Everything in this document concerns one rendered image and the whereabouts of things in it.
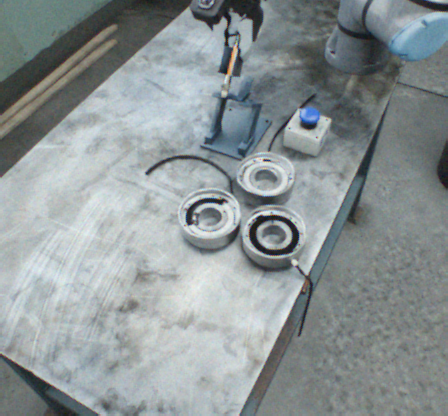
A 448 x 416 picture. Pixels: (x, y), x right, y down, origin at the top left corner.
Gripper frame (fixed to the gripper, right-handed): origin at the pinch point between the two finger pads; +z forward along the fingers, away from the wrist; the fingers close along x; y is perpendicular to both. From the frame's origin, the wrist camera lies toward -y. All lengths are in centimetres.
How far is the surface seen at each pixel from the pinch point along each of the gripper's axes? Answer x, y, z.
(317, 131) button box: -15.6, 4.4, 15.2
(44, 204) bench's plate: 23.5, -30.5, 19.6
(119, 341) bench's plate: -3.7, -45.9, 19.5
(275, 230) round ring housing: -16.6, -18.2, 18.3
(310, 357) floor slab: -28, -3, 100
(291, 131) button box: -11.1, 2.2, 15.2
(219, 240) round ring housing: -9.7, -25.2, 16.5
